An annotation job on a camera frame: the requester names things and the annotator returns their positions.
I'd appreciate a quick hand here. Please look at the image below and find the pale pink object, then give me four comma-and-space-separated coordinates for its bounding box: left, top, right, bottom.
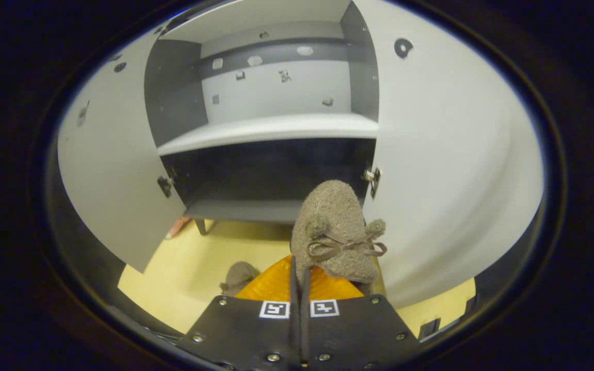
165, 216, 192, 240

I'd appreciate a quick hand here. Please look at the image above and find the white cabinet door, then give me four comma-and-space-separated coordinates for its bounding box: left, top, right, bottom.
57, 28, 188, 274
351, 0, 545, 310

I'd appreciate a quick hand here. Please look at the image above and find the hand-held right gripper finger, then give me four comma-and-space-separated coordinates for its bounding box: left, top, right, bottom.
301, 265, 421, 370
177, 255, 301, 370

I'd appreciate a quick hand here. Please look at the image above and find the metal door hinge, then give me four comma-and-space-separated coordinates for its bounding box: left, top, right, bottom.
157, 166, 179, 199
363, 166, 382, 199

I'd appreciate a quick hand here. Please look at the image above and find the fuzzy brown shoe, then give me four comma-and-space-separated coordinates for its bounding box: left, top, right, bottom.
290, 179, 388, 285
219, 261, 261, 298

